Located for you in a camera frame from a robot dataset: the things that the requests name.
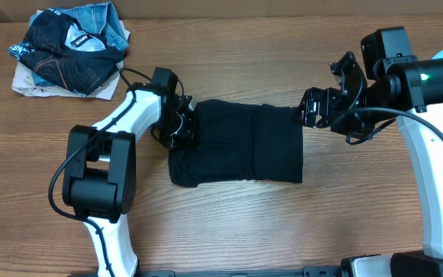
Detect beige folded cloth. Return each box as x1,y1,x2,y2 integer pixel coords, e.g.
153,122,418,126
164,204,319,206
8,25,130,100

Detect folded blue jeans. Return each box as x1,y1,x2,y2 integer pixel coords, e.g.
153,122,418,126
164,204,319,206
49,2,129,54

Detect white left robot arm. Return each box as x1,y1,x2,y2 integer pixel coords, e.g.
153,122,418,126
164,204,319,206
55,67,196,276

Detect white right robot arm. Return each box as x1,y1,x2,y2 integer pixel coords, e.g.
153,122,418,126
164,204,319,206
294,27,443,277

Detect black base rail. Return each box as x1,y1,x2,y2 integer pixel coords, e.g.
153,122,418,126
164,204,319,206
133,265,348,277

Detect black t-shirt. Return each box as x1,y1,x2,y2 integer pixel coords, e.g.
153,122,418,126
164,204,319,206
168,99,304,188

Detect black patterned folded shirt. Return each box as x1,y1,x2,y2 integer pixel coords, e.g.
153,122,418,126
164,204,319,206
8,8,124,95

